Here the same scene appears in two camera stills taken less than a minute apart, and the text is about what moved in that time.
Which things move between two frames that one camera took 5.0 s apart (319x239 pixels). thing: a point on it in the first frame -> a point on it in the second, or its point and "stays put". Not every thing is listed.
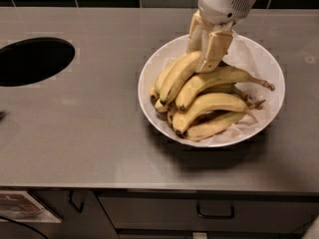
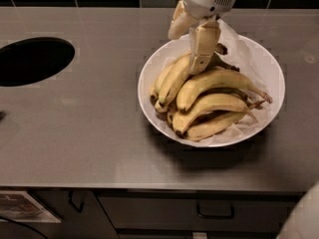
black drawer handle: x=216 y=216 stays put
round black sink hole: x=31 y=60 stays put
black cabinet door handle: x=74 y=204 stays put
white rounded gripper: x=223 y=3 -> x=208 y=0
